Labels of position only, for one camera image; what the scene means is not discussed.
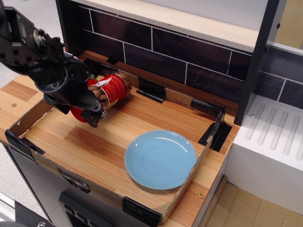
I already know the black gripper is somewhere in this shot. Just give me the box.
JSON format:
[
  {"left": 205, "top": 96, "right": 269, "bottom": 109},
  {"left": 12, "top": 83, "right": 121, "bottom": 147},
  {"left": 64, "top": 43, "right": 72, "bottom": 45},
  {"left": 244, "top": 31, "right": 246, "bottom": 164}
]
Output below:
[{"left": 44, "top": 80, "right": 107, "bottom": 128}]

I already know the red-capped basil spice bottle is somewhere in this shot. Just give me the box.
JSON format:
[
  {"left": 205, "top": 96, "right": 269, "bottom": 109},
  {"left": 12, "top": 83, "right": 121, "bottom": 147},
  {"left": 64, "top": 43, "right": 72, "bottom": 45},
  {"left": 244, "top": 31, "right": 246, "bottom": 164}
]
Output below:
[{"left": 69, "top": 70, "right": 133, "bottom": 123}]

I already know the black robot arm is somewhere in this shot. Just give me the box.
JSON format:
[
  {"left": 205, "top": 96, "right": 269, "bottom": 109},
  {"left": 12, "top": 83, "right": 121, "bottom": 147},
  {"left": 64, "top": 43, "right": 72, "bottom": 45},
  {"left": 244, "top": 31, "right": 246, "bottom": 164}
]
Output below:
[{"left": 0, "top": 4, "right": 106, "bottom": 128}]

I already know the cardboard fence with black tape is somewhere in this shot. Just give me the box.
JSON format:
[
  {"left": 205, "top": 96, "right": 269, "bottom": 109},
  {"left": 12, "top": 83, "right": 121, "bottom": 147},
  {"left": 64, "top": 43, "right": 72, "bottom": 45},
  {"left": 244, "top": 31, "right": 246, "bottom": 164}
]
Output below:
[{"left": 0, "top": 62, "right": 239, "bottom": 227}]

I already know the red toy strawberry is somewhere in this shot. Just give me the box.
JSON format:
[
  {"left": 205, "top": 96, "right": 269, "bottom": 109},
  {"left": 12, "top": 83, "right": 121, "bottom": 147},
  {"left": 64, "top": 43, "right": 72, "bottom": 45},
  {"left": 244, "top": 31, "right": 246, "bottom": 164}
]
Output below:
[{"left": 88, "top": 74, "right": 98, "bottom": 86}]

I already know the light blue plate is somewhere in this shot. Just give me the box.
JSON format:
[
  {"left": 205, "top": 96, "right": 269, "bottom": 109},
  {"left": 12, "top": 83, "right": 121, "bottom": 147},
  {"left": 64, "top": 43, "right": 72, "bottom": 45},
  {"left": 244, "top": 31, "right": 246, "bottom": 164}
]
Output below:
[{"left": 125, "top": 130, "right": 197, "bottom": 190}]

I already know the black oven control panel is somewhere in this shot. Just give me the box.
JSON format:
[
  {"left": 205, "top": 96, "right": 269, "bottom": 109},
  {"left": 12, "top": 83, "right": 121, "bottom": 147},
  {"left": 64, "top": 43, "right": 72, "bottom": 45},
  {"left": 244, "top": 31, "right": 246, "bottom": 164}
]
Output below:
[{"left": 58, "top": 192, "right": 113, "bottom": 227}]

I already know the white toy sink drainboard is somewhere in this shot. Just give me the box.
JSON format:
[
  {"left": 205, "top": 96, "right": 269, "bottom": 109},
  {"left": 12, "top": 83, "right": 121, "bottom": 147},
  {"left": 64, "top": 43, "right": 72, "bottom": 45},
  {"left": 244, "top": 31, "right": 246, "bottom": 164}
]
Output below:
[{"left": 225, "top": 96, "right": 303, "bottom": 214}]

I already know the dark grey shelf frame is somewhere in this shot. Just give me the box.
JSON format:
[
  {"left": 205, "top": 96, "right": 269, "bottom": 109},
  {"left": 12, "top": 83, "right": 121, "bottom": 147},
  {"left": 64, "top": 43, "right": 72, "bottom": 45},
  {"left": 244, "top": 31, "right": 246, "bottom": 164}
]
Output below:
[{"left": 56, "top": 0, "right": 278, "bottom": 125}]

